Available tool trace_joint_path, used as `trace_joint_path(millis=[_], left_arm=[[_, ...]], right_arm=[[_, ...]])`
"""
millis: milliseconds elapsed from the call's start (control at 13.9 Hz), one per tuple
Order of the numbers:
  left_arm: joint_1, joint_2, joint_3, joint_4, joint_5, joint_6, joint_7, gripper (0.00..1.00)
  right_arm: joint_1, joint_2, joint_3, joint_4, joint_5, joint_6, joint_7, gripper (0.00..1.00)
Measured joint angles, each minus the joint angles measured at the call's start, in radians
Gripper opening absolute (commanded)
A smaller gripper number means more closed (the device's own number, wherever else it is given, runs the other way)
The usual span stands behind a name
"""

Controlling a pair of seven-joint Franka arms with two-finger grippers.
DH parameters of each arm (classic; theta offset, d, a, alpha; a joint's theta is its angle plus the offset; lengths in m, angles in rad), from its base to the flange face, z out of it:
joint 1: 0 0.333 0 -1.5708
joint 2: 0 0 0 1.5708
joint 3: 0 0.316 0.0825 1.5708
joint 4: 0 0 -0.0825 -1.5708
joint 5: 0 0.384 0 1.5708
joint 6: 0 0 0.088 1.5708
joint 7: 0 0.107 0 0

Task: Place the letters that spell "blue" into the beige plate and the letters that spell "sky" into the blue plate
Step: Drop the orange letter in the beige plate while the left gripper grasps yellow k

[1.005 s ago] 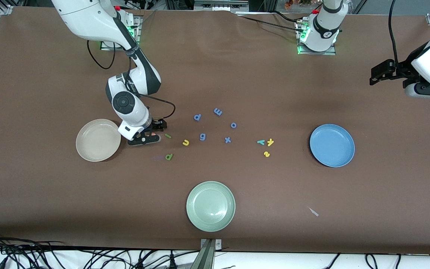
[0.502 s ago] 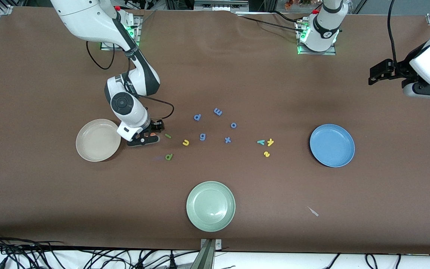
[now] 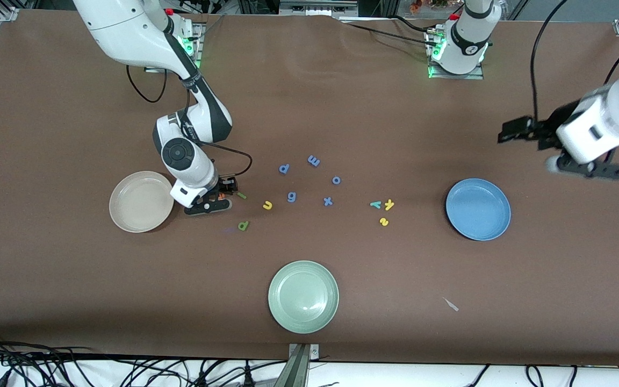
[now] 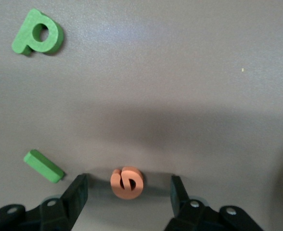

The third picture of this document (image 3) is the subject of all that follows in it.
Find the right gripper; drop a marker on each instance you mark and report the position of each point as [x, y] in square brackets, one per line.
[225, 186]

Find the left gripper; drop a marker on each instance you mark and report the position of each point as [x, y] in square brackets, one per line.
[547, 129]

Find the green foam letter p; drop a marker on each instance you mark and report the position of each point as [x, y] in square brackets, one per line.
[243, 226]

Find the yellow foam letter u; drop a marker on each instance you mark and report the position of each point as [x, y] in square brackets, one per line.
[267, 206]

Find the teal foam letter y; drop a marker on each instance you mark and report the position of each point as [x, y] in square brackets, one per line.
[375, 204]

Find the yellow foam letter k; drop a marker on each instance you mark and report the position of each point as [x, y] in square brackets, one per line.
[389, 204]

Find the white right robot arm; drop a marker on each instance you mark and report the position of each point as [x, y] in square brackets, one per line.
[127, 32]

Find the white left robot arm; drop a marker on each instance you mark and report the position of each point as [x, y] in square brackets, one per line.
[465, 48]

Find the blue foam letter p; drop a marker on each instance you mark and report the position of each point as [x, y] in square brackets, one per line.
[283, 169]

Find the blue foam letter g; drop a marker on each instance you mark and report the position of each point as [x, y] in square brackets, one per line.
[292, 197]

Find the beige brown plate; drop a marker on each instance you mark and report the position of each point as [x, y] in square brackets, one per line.
[137, 207]

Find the blue plate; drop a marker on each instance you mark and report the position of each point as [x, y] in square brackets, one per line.
[479, 212]

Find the blue foam letter m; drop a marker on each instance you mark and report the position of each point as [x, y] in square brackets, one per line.
[314, 160]

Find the brown table cover sheet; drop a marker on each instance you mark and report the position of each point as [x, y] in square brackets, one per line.
[309, 107]

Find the pale green plate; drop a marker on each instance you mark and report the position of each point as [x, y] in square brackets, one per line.
[303, 298]

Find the small pale tape scrap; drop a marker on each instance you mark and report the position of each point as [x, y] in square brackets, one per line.
[451, 304]

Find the silver equipment box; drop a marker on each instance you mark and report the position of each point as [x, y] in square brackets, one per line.
[315, 7]

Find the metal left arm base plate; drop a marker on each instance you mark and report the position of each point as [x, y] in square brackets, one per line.
[454, 77]

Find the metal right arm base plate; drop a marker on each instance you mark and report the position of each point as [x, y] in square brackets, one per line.
[199, 40]

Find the metal camera post bracket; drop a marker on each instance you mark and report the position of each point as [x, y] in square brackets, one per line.
[300, 371]

